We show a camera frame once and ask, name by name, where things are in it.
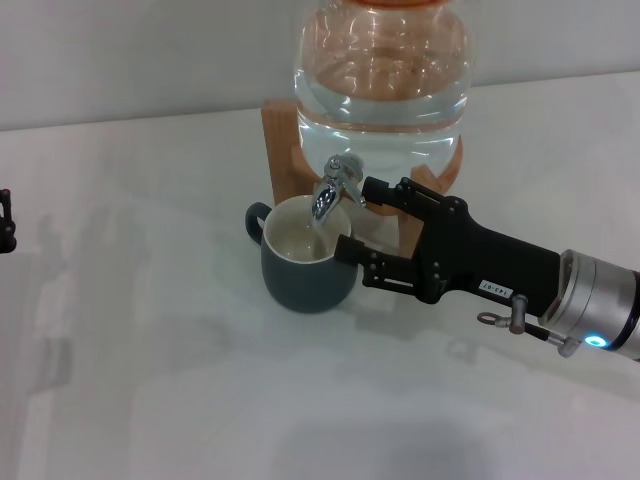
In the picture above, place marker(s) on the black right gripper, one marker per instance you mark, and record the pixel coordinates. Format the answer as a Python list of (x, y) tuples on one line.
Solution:
[(470, 260)]

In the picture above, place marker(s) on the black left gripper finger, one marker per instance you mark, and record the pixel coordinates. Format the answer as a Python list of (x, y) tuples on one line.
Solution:
[(6, 225)]

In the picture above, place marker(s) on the chrome faucet with lever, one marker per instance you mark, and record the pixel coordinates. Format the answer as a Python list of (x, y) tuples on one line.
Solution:
[(327, 197)]

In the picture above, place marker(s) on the dark grey mug white inside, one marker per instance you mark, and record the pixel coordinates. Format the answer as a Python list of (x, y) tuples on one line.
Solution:
[(300, 280)]

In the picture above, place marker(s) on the clear glass water dispenser jar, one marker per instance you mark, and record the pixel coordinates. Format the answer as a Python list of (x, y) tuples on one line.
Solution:
[(380, 100)]

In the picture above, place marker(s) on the light wooden dispenser stand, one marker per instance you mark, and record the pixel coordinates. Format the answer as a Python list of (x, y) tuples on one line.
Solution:
[(282, 150)]

